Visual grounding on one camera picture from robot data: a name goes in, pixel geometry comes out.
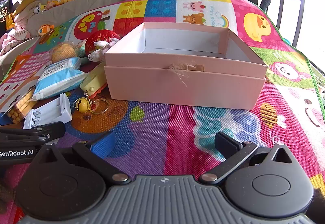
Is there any glass display cabinet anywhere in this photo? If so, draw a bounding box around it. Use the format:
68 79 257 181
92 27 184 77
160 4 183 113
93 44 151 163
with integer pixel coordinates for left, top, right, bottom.
0 0 14 33

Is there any pink plush toy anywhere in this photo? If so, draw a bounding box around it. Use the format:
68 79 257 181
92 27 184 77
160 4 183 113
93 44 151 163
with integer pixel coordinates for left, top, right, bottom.
0 28 31 55

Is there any white plush bunny toy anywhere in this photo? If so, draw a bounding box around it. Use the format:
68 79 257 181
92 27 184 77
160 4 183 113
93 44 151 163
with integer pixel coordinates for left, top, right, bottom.
87 38 120 62

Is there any yellow plastic toy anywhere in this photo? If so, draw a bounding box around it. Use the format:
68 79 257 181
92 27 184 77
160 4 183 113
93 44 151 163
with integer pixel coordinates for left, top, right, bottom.
80 61 109 99

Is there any red round basket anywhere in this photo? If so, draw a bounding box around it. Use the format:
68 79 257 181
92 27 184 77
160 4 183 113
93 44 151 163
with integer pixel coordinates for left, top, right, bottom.
84 30 122 56

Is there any wrapped round bread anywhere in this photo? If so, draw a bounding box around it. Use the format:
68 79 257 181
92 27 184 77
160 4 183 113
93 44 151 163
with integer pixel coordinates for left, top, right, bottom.
50 42 80 64

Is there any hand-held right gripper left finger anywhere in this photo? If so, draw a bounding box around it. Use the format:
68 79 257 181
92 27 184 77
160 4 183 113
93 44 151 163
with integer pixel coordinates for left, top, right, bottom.
33 132 131 185

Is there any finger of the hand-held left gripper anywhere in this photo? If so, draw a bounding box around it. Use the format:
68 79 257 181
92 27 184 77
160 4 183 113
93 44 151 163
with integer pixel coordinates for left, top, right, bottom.
0 122 66 147

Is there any large beige plush toy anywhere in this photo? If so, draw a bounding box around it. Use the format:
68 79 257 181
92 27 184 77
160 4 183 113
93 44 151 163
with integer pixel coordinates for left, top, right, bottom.
5 0 42 31

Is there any colourful cartoon play mat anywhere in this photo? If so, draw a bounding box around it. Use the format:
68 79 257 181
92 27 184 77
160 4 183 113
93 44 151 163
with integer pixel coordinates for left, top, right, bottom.
0 0 325 224

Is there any beige sofa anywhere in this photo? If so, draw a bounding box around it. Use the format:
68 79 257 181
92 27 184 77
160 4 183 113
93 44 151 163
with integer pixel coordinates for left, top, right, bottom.
0 0 181 75

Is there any clear box of yellow sticks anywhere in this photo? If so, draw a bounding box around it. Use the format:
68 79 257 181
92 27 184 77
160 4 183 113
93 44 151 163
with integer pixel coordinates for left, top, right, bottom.
5 87 38 124

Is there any blue wet wipes packet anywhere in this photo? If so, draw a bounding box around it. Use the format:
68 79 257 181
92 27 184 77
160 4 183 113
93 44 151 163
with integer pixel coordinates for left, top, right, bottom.
32 57 87 101

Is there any pink cardboard box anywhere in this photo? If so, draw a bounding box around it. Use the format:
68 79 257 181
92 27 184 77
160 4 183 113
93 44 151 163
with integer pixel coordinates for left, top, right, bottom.
104 22 268 111

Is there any yellow bell keychain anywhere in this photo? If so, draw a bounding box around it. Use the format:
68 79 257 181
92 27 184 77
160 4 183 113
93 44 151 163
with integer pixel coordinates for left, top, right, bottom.
73 91 109 114

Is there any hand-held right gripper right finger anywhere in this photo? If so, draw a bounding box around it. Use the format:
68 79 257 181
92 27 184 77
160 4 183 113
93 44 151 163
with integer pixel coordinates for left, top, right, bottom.
198 132 296 185

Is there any white battery charger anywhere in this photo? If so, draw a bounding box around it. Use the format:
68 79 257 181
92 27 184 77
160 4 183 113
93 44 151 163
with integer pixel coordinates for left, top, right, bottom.
23 92 73 130

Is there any orange fish plush toy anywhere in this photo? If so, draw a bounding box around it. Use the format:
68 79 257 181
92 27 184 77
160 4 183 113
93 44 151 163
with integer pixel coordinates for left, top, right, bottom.
38 24 54 37

